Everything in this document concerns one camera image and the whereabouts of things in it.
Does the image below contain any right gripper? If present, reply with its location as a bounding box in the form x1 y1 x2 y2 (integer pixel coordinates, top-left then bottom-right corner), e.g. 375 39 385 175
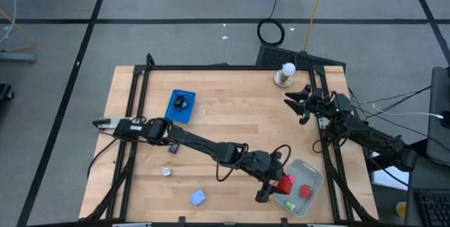
283 83 353 126

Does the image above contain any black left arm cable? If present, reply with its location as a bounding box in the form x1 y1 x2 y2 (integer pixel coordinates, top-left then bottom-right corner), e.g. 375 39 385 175
214 142 293 183

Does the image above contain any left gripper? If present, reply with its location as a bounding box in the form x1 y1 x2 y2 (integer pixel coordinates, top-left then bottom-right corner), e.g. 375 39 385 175
241 149 285 204

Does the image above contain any grey laptop computer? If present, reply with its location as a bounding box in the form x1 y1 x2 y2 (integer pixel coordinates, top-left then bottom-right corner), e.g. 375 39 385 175
404 153 450 227

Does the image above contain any blue plastic basket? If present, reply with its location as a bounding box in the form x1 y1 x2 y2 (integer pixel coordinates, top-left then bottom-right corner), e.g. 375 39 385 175
164 89 197 124

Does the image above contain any orange yellow cable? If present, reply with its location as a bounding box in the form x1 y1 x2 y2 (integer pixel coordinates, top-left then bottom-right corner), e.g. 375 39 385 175
0 8 36 53

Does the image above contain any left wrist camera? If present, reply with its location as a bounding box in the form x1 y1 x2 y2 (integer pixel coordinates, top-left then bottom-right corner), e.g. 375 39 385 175
268 150 284 165

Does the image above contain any white floor cable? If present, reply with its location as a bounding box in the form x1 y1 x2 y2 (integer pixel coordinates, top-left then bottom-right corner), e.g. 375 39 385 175
0 0 18 45

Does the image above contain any grey plastic tray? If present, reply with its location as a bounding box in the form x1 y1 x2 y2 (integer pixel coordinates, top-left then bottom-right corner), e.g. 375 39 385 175
272 158 325 218

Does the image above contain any red rectangular block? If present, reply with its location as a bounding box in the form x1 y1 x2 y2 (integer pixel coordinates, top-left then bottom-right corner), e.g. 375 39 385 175
298 183 312 200
276 174 295 195

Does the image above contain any black aluminium table frame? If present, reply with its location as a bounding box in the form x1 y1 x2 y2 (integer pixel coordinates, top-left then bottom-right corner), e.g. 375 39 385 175
79 53 380 223

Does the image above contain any white bulb lamp wooden base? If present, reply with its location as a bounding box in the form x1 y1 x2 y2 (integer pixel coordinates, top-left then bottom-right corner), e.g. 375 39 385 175
274 62 297 89

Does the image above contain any black floor cable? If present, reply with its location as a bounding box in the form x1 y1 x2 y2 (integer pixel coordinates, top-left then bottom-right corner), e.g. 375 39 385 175
86 137 119 181

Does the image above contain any light blue power adapter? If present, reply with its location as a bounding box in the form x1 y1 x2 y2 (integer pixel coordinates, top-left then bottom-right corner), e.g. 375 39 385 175
190 188 208 207

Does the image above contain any black wheeled base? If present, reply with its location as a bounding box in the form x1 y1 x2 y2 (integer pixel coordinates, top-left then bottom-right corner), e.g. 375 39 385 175
0 82 15 102

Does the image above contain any yellow round object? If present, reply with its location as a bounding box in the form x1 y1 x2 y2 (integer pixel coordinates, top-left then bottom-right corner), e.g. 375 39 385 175
395 201 408 217

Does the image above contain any grey monitor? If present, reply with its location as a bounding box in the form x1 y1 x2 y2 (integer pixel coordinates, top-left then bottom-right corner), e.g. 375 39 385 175
425 65 450 167

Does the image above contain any black perforated mat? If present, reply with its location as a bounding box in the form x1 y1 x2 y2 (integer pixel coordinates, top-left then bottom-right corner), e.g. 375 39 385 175
255 43 347 69

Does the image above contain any black hanging coiled cable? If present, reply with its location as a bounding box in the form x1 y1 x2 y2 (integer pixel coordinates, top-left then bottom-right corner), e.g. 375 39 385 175
256 0 286 48

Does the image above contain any white paper sheet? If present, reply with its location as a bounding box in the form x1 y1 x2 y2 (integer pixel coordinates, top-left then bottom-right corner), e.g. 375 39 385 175
369 149 411 190

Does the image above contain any yellow hanging cable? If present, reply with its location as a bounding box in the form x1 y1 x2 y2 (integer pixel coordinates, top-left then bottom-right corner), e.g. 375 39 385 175
302 0 331 53

